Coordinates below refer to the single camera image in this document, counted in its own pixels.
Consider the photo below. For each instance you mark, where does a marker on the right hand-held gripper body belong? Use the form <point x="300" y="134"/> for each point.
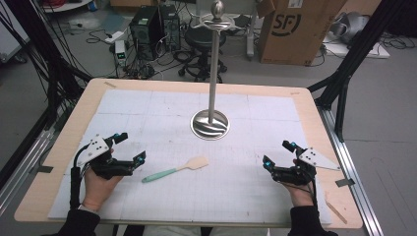
<point x="296" y="172"/>

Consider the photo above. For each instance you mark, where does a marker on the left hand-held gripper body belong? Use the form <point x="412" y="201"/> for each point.
<point x="98" y="147"/>

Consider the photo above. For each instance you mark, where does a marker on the person's right hand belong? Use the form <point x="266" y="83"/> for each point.
<point x="301" y="195"/>

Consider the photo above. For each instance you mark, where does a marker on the person's left hand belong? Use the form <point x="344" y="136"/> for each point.
<point x="96" y="190"/>

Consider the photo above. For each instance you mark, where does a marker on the white grid mat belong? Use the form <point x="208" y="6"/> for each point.
<point x="164" y="137"/>

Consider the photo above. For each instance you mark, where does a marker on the black tape strip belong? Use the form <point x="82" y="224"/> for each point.
<point x="345" y="182"/>
<point x="45" y="169"/>

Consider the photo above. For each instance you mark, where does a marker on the thin wooden stick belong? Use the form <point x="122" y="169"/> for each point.
<point x="336" y="212"/>

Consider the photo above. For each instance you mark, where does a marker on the white device with green display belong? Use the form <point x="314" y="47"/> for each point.
<point x="120" y="52"/>

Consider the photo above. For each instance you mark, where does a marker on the white power strip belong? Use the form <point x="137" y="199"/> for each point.
<point x="114" y="37"/>

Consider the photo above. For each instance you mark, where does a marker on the silver metal hanging stand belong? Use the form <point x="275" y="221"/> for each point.
<point x="213" y="72"/>

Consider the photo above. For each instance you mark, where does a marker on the large cardboard box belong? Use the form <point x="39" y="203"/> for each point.
<point x="295" y="39"/>

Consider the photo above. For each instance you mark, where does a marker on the black computer tower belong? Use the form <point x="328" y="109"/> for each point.
<point x="171" y="28"/>
<point x="146" y="32"/>

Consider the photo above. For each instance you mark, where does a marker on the white table leg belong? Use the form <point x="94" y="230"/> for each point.
<point x="250" y="36"/>

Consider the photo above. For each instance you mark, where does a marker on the white flat board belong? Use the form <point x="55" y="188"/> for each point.
<point x="360" y="50"/>

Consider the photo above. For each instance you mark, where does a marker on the black swivel stool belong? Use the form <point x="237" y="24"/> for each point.
<point x="201" y="41"/>

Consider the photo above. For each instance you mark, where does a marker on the grey plastic wrapped object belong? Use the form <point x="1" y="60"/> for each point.
<point x="350" y="26"/>

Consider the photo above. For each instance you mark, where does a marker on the aluminium rail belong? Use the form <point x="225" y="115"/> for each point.
<point x="350" y="170"/>
<point x="23" y="164"/>

